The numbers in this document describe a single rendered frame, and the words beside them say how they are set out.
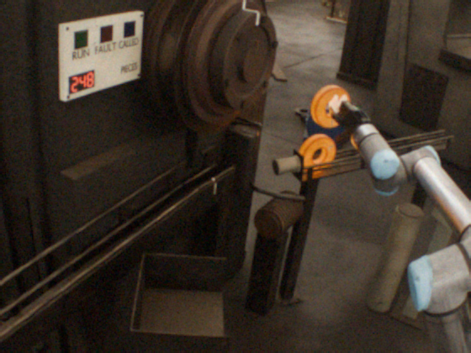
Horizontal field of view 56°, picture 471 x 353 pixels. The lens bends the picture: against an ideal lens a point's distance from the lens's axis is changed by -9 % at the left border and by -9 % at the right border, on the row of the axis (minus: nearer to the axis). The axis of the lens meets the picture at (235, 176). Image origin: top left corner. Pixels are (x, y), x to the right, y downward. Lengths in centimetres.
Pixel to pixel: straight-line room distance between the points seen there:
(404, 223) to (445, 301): 89
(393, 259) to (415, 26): 231
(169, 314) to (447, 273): 66
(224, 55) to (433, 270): 71
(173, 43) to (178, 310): 66
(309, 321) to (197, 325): 100
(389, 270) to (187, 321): 113
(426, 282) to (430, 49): 297
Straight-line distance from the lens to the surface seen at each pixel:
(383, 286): 215
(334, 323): 213
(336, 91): 171
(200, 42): 122
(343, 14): 1026
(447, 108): 389
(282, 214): 176
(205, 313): 120
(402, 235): 200
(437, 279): 110
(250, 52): 130
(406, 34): 396
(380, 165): 148
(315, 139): 177
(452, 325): 117
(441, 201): 136
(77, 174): 121
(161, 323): 118
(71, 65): 113
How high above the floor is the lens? 145
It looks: 28 degrees down
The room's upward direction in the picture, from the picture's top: 7 degrees clockwise
